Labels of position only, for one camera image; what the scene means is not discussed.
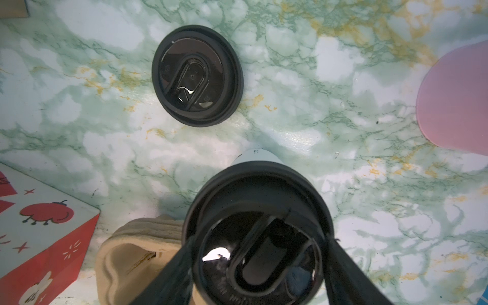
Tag black plastic cup lids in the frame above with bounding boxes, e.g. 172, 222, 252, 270
152, 25, 244, 128

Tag red white paper gift bag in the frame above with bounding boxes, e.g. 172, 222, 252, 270
1, 165, 100, 304

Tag pink cup straw holder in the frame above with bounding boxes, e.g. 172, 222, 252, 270
416, 41, 487, 155

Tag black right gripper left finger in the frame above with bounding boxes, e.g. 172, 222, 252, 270
131, 236, 194, 305

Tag brown pulp cup carrier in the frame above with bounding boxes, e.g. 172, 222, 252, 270
95, 216, 205, 304

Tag white paper coffee cup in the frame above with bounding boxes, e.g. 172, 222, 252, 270
182, 149, 329, 304

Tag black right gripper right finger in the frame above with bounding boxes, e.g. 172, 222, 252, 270
324, 238, 392, 305

